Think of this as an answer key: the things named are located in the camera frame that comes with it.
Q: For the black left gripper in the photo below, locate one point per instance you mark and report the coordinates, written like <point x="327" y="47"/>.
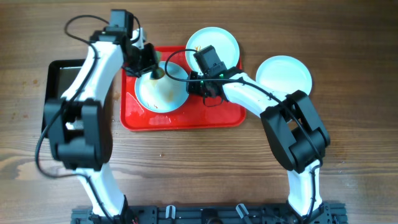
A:
<point x="151" y="63"/>

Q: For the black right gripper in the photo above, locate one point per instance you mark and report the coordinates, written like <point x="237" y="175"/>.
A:
<point x="191" y="89"/>

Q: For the green and yellow sponge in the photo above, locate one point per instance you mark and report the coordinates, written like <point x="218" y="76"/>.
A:
<point x="157" y="74"/>

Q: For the light blue plate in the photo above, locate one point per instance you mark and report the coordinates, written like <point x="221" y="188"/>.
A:
<point x="225" y="44"/>
<point x="160" y="96"/>
<point x="284" y="73"/>

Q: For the light blue plate bottom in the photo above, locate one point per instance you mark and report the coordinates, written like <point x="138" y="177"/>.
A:
<point x="284" y="73"/>

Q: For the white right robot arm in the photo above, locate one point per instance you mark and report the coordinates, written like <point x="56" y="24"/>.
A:
<point x="296" y="135"/>

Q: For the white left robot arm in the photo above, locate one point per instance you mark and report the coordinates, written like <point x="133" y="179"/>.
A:
<point x="76" y="124"/>

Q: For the black water tray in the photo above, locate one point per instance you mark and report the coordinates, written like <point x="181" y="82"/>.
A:
<point x="61" y="74"/>

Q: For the light blue plate top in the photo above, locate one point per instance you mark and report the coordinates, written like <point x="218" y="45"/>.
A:
<point x="225" y="44"/>

